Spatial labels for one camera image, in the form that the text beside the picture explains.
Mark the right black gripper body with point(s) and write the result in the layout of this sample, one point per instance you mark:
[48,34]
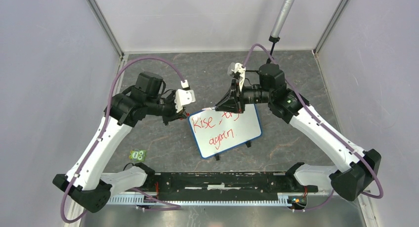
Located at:
[253,94]

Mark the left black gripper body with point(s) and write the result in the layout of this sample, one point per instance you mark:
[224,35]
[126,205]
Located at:
[165,107]

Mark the blue framed whiteboard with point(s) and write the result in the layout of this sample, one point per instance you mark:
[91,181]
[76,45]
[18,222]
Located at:
[215,131]

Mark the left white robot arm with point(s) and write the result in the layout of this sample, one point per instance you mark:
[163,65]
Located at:
[85,182]

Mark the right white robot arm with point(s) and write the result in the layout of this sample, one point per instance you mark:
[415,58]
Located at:
[353,169]

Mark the black tripod stand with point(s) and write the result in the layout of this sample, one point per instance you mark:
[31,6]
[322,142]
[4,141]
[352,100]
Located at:
[264,49]

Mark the green toy eraser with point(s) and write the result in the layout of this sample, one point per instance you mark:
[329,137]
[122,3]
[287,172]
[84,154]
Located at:
[138,155]

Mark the grey pole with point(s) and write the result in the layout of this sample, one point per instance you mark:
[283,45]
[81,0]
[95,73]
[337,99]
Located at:
[278,25]

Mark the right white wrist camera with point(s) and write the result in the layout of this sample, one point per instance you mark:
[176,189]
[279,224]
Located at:
[238,72]

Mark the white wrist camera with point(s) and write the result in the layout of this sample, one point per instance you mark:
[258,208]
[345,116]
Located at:
[184,96]
[238,72]

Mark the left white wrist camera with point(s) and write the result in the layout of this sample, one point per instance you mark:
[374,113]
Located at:
[184,96]

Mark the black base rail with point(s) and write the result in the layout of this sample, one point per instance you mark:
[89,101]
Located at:
[223,186]

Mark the slotted cable duct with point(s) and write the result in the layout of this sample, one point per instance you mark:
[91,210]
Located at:
[141,200]

